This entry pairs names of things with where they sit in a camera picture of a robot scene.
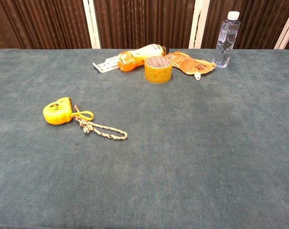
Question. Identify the blue felt table cover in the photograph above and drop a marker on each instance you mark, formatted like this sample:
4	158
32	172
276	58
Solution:
158	155

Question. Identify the clear brown packing tape roll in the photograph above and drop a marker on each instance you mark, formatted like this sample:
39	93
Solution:
157	75

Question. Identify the clear water bottle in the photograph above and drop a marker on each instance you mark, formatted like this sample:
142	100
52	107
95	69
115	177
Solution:
225	40

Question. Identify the white screen frame post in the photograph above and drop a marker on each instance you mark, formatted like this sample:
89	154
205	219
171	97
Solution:
91	26
197	26
285	32

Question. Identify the white plastic strip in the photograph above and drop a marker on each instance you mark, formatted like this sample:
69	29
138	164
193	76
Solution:
103	66

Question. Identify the yellow tape measure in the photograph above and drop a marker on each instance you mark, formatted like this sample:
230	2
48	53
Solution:
56	114

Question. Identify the orange drink bottle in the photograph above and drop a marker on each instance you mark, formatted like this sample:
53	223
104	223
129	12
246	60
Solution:
132	59

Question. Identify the orange spout pouch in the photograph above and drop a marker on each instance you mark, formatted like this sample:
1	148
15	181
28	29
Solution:
192	63

